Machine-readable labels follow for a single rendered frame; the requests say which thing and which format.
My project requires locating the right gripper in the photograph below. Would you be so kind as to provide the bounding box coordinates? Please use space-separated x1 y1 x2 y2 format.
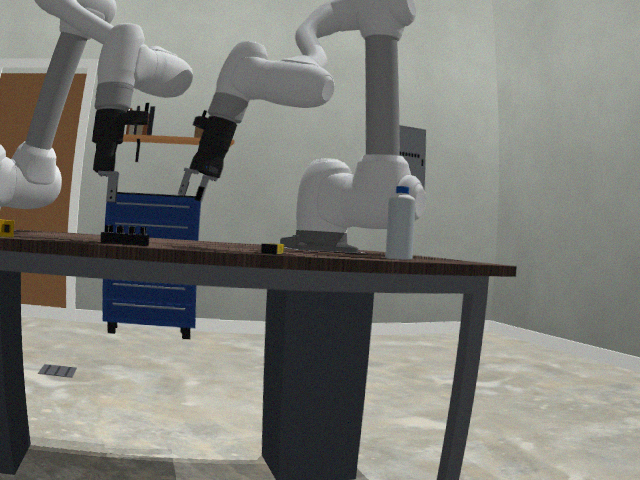
92 82 149 203

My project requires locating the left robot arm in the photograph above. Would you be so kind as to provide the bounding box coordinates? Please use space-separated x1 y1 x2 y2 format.
215 0 426 252

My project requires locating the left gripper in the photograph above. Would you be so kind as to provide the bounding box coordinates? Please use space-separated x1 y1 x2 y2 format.
178 92 248 202

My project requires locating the white bottle with blue cap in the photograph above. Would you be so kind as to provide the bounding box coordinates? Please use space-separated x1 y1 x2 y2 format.
385 186 416 260

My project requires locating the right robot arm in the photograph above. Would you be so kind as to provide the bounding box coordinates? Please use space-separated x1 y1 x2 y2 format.
0 0 193 209

